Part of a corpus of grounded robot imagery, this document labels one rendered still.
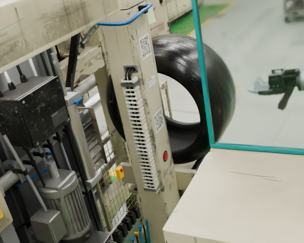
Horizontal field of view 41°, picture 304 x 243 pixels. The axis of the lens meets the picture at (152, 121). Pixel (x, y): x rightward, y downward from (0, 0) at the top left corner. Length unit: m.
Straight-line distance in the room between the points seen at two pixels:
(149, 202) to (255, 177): 0.72
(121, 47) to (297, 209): 0.78
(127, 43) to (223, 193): 0.63
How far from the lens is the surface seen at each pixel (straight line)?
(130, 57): 1.42
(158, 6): 6.79
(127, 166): 1.84
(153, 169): 1.56
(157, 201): 1.70
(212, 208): 1.00
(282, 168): 1.12
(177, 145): 2.00
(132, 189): 1.93
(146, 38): 1.46
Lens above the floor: 1.89
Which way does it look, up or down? 25 degrees down
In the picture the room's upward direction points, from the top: 11 degrees counter-clockwise
